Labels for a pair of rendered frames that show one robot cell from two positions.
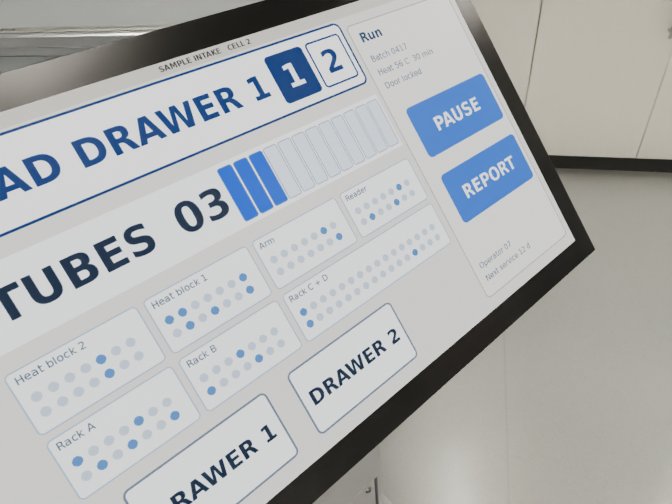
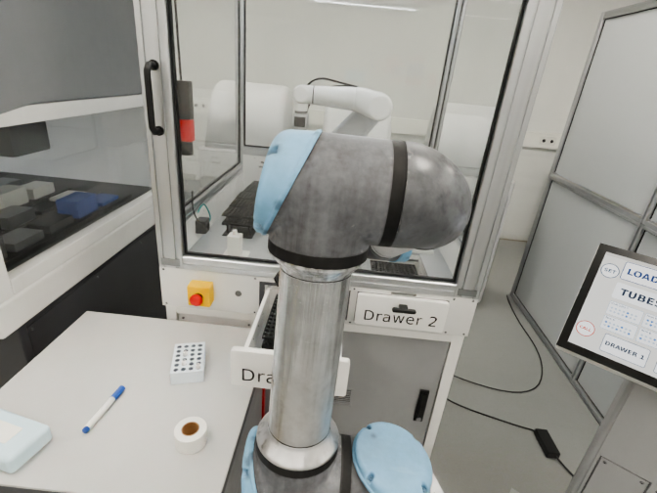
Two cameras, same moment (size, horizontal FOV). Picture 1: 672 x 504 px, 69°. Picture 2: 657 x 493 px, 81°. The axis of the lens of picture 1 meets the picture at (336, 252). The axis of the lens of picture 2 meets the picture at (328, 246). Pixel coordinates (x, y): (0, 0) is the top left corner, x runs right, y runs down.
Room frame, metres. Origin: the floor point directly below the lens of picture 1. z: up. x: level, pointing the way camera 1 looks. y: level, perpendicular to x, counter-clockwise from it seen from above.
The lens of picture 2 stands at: (-0.78, -0.48, 1.55)
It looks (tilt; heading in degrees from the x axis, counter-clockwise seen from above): 24 degrees down; 74
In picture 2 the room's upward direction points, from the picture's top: 6 degrees clockwise
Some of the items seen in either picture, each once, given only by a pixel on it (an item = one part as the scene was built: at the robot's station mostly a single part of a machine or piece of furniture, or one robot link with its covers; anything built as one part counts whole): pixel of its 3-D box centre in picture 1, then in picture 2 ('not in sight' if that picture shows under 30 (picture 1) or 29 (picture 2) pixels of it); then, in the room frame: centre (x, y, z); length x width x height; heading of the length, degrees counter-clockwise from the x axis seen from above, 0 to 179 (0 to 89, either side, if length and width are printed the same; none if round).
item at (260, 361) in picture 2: not in sight; (289, 371); (-0.65, 0.26, 0.87); 0.29 x 0.02 x 0.11; 164
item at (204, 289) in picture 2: not in sight; (200, 293); (-0.88, 0.64, 0.88); 0.07 x 0.05 x 0.07; 164
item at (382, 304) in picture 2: not in sight; (400, 312); (-0.26, 0.48, 0.87); 0.29 x 0.02 x 0.11; 164
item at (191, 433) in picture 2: not in sight; (191, 434); (-0.88, 0.19, 0.78); 0.07 x 0.07 x 0.04
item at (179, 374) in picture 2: not in sight; (189, 362); (-0.90, 0.43, 0.78); 0.12 x 0.08 x 0.04; 90
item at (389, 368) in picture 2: not in sight; (318, 333); (-0.38, 1.01, 0.40); 1.03 x 0.95 x 0.80; 164
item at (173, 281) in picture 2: not in sight; (325, 244); (-0.38, 1.02, 0.87); 1.02 x 0.95 x 0.14; 164
